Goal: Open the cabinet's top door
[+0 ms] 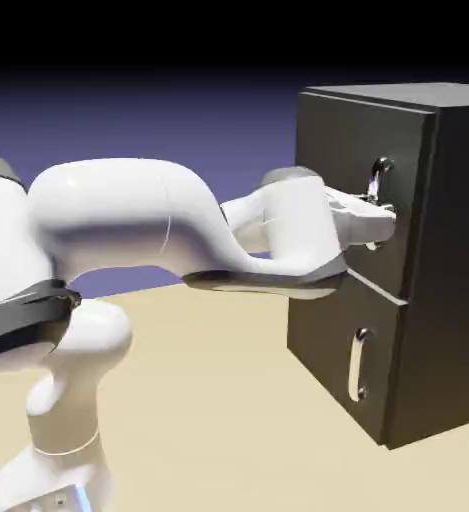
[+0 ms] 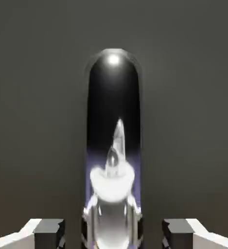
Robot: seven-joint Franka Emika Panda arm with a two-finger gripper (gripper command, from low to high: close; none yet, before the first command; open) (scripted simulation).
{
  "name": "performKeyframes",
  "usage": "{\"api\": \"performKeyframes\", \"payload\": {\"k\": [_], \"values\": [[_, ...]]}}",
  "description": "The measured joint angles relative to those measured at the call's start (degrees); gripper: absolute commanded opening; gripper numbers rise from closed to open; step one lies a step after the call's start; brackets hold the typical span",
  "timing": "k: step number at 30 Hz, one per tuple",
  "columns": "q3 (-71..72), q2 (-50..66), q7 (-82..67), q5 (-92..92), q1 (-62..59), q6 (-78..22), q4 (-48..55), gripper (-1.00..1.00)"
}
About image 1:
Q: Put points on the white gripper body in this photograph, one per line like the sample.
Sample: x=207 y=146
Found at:
x=368 y=222

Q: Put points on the large dark grey cabinet door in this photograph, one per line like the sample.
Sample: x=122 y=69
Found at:
x=338 y=144

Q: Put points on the small dark grey cabinet door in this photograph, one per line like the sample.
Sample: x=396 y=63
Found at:
x=322 y=340

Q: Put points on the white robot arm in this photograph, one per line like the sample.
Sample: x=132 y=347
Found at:
x=110 y=216

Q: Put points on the dark grey cabinet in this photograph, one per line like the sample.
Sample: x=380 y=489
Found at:
x=458 y=260

